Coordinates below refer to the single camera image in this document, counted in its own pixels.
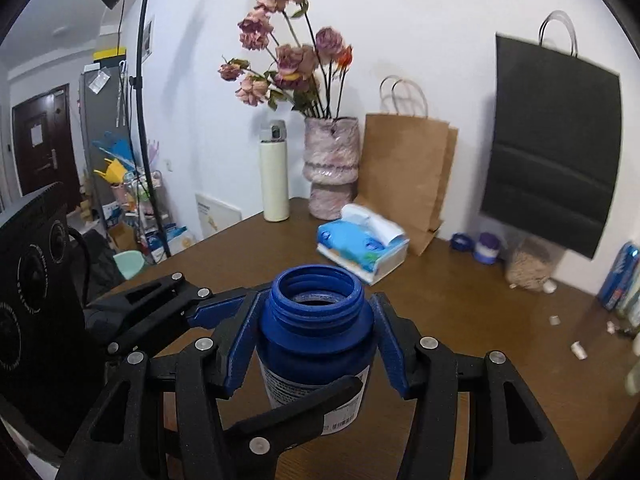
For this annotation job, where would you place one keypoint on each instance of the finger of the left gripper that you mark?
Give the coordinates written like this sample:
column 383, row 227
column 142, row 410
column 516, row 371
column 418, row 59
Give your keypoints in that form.
column 252, row 447
column 156, row 313

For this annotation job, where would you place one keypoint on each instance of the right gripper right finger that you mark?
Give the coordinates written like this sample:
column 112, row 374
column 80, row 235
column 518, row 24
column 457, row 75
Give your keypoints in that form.
column 510, row 437

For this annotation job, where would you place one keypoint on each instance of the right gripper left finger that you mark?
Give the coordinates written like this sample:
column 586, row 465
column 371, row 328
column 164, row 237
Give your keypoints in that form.
column 154, row 406

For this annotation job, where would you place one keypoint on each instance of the blue plastic jar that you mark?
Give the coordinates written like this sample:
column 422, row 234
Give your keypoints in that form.
column 316, row 327

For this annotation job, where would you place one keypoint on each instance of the cluttered storage rack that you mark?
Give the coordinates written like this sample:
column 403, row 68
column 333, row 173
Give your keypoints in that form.
column 133, row 206

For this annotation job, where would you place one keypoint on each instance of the white board on floor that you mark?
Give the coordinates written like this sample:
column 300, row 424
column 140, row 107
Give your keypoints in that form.
column 214, row 215

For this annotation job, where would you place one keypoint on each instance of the blue jar lid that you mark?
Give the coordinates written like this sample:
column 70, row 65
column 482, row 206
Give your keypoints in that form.
column 461, row 242

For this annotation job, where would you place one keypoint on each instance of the small purple white jar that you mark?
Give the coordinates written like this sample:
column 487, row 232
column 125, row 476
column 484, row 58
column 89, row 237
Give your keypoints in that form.
column 487, row 248

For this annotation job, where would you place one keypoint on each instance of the blue tissue box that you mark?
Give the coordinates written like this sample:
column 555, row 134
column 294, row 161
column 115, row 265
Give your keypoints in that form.
column 363, row 242

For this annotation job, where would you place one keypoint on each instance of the clear container of seeds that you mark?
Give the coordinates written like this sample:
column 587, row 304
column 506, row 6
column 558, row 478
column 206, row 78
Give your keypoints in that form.
column 530, row 263

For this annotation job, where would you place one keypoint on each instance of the white bottle cap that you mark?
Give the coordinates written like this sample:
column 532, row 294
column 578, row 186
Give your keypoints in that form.
column 549, row 287

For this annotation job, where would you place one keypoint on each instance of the white paper scrap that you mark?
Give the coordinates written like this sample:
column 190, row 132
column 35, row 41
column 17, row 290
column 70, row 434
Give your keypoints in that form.
column 578, row 350

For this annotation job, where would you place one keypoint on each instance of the cream thermos bottle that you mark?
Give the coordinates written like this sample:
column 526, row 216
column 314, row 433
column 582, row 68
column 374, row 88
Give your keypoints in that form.
column 273, row 158

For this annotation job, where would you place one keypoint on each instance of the dark wooden door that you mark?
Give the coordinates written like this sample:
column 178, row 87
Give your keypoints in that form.
column 43, row 144

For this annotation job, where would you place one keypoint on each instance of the brown paper bag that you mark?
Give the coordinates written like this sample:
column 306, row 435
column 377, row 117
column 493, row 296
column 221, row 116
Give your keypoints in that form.
column 406, row 162

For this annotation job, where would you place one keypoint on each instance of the blue drink can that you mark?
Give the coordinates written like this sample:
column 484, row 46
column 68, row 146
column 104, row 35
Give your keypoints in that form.
column 619, row 276

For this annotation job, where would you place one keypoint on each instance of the grey refrigerator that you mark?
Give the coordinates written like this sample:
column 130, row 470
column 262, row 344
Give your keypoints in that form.
column 102, row 124

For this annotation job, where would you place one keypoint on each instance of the pink ceramic vase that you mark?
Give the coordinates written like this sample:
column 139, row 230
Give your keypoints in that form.
column 331, row 164

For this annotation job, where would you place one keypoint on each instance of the black paper bag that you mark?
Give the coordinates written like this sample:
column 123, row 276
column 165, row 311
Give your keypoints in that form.
column 555, row 150

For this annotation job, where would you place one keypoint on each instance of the dried pink flowers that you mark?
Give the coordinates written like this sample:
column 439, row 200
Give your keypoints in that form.
column 307, row 66

